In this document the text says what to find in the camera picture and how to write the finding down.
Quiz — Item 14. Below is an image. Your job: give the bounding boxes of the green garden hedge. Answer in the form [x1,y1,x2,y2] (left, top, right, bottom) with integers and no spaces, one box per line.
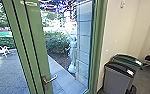
[44,31,71,56]

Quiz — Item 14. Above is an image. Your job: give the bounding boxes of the black bin with green lid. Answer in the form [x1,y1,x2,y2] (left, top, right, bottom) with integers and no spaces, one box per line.
[110,53,144,94]

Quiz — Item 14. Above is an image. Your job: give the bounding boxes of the metal door lever handle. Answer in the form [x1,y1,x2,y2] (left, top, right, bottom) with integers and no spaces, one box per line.
[41,73,59,85]

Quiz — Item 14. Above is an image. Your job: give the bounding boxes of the green framed glass door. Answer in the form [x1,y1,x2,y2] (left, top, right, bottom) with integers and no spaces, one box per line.
[2,0,109,94]

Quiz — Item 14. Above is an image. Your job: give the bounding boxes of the white wall switch plate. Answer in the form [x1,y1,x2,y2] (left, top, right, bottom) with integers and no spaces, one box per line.
[119,0,126,9]

